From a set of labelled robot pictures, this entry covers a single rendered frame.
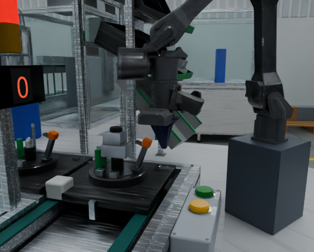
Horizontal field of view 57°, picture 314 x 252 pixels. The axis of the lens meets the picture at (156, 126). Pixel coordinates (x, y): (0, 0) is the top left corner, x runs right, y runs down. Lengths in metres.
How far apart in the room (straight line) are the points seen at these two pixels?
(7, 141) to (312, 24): 9.40
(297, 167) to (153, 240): 0.40
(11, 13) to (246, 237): 0.65
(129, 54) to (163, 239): 0.36
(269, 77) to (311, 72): 9.00
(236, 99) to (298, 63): 5.17
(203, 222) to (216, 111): 4.06
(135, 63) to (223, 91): 3.99
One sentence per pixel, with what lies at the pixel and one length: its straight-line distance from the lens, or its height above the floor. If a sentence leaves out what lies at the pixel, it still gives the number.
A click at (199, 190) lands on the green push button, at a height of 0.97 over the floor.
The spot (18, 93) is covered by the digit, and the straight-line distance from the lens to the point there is 0.57.
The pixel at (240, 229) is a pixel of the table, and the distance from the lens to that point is 0.76.
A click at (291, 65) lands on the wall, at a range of 9.52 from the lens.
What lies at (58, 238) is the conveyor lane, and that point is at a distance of 0.63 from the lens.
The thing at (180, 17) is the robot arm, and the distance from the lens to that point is 0.63.
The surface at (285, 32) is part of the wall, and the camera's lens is 9.48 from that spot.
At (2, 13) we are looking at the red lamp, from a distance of 0.57.
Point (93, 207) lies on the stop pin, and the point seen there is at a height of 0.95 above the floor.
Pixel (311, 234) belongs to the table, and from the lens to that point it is 0.80.
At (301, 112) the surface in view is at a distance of 6.28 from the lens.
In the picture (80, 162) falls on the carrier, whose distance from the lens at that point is 0.85.
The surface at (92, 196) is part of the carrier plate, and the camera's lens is 0.64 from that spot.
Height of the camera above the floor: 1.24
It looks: 12 degrees down
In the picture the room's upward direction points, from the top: straight up
